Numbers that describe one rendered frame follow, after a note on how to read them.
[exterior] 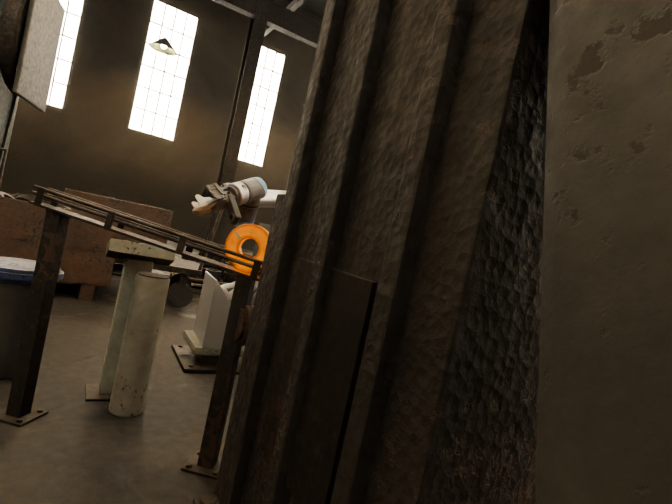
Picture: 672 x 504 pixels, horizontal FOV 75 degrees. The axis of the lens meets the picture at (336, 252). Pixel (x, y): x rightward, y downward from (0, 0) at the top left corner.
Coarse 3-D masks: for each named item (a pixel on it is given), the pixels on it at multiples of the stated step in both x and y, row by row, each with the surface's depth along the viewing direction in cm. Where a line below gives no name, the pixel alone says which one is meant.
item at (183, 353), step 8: (176, 352) 236; (184, 352) 239; (192, 352) 242; (184, 360) 227; (192, 360) 229; (200, 360) 229; (208, 360) 230; (216, 360) 232; (240, 360) 246; (184, 368) 215; (192, 368) 217; (200, 368) 220; (208, 368) 222; (216, 368) 225
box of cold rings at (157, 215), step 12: (72, 192) 431; (84, 192) 505; (108, 204) 449; (120, 204) 455; (132, 204) 461; (144, 216) 469; (156, 216) 475; (168, 216) 481; (132, 228) 463; (132, 240) 465; (156, 240) 478
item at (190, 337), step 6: (186, 330) 247; (192, 330) 249; (186, 336) 239; (192, 336) 237; (192, 342) 227; (198, 342) 229; (192, 348) 224; (198, 348) 220; (204, 348) 222; (210, 348) 223; (198, 354) 221; (204, 354) 222; (210, 354) 224; (216, 354) 225; (240, 354) 231
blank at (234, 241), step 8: (248, 224) 136; (232, 232) 137; (240, 232) 136; (248, 232) 136; (256, 232) 136; (264, 232) 136; (232, 240) 137; (240, 240) 136; (256, 240) 136; (264, 240) 136; (232, 248) 137; (240, 248) 138; (264, 248) 136; (232, 256) 137; (256, 256) 136; (232, 264) 137; (248, 272) 136
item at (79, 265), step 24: (0, 192) 296; (0, 216) 277; (24, 216) 284; (96, 216) 309; (0, 240) 279; (24, 240) 286; (72, 240) 302; (96, 240) 311; (72, 264) 304; (96, 264) 313; (72, 288) 340
